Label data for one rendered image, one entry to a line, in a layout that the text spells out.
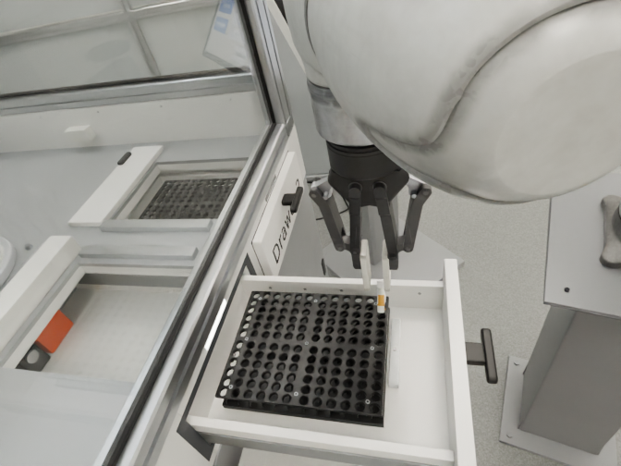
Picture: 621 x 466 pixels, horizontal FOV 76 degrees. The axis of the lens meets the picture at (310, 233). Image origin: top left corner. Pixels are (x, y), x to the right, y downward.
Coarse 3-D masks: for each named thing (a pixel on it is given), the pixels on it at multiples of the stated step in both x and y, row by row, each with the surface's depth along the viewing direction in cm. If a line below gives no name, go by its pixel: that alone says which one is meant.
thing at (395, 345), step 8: (392, 320) 63; (400, 320) 63; (392, 328) 62; (392, 336) 61; (392, 344) 60; (392, 352) 59; (392, 360) 58; (392, 368) 57; (392, 376) 56; (392, 384) 55
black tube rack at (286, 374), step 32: (256, 320) 61; (288, 320) 60; (320, 320) 62; (352, 320) 58; (256, 352) 57; (288, 352) 56; (320, 352) 55; (352, 352) 58; (256, 384) 53; (288, 384) 53; (320, 384) 55; (352, 384) 51; (384, 384) 53; (320, 416) 52; (352, 416) 51
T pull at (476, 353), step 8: (488, 328) 52; (488, 336) 51; (472, 344) 51; (480, 344) 51; (488, 344) 50; (472, 352) 50; (480, 352) 50; (488, 352) 50; (472, 360) 49; (480, 360) 49; (488, 360) 49; (488, 368) 48; (488, 376) 48; (496, 376) 47
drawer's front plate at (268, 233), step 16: (288, 160) 87; (288, 176) 84; (272, 192) 79; (288, 192) 84; (272, 208) 76; (288, 208) 84; (272, 224) 75; (288, 224) 84; (256, 240) 70; (272, 240) 75; (272, 256) 75; (272, 272) 75
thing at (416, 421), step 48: (240, 288) 69; (288, 288) 68; (336, 288) 65; (432, 288) 61; (432, 336) 61; (432, 384) 56; (240, 432) 50; (288, 432) 49; (336, 432) 53; (384, 432) 52; (432, 432) 51
